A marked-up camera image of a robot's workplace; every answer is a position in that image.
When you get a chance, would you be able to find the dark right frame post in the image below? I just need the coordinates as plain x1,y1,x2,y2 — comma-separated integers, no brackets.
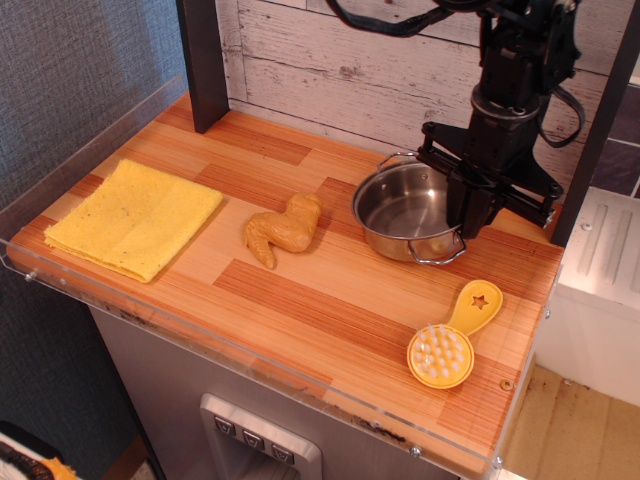
550,1,639,247

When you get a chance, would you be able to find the clear acrylic table guard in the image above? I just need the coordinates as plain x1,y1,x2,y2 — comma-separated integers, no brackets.
1,76,563,479

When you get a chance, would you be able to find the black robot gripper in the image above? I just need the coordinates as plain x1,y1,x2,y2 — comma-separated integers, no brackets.
418,97,563,238

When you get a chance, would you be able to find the dark frame post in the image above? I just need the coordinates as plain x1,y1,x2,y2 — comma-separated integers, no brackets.
176,0,229,134
550,1,639,247

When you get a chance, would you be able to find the white plastic furniture piece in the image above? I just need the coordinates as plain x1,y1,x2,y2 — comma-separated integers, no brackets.
534,188,639,405

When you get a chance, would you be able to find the yellow folded cloth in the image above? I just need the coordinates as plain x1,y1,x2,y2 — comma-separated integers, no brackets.
45,159,223,283

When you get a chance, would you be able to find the silver dispenser button panel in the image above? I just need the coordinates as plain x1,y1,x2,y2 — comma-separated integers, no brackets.
200,393,323,479

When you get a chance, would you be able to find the grey toy fridge cabinet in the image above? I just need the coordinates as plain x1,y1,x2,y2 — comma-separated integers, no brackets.
91,308,454,479

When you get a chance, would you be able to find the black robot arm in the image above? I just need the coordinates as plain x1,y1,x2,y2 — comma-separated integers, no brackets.
418,1,585,239

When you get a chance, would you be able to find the stainless steel pot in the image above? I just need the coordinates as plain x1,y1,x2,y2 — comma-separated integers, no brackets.
352,151,467,266

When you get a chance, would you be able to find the orange object bottom left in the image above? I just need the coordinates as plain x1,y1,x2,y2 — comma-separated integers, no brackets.
1,442,78,480

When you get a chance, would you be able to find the yellow round brush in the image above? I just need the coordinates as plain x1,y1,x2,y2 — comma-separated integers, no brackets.
406,280,503,390

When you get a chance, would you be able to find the toy chicken wing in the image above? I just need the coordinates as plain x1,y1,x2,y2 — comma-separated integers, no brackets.
243,193,322,269

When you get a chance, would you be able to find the dark left frame post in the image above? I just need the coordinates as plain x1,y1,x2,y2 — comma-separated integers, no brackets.
176,0,229,134

